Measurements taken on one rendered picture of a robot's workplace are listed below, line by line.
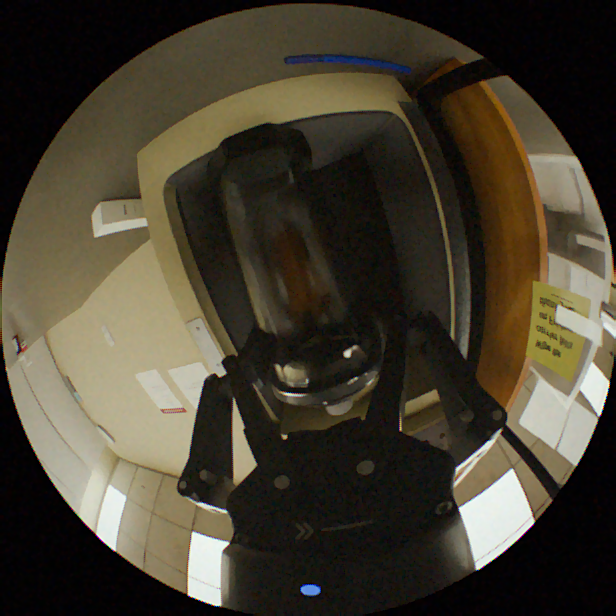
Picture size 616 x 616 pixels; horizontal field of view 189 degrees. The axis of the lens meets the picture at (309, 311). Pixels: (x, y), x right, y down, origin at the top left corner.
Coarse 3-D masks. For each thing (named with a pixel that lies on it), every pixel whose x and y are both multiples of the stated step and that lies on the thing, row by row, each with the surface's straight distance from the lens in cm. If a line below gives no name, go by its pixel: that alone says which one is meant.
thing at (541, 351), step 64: (512, 128) 20; (512, 192) 20; (576, 192) 19; (512, 256) 21; (576, 256) 19; (512, 320) 23; (576, 320) 20; (512, 384) 27; (576, 384) 23; (576, 448) 28
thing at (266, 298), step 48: (240, 192) 16; (288, 192) 15; (240, 240) 16; (288, 240) 14; (336, 240) 16; (288, 288) 14; (336, 288) 15; (288, 336) 15; (336, 336) 15; (288, 384) 17; (336, 384) 15
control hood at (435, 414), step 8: (432, 408) 36; (440, 408) 36; (416, 416) 35; (424, 416) 35; (432, 416) 35; (440, 416) 35; (408, 424) 34; (416, 424) 34; (424, 424) 34; (432, 424) 35; (408, 432) 34; (416, 432) 34; (456, 472) 41
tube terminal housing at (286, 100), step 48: (240, 96) 25; (288, 96) 24; (336, 96) 24; (384, 96) 27; (192, 144) 24; (144, 192) 26; (192, 288) 22; (192, 336) 24; (432, 384) 34; (288, 432) 33
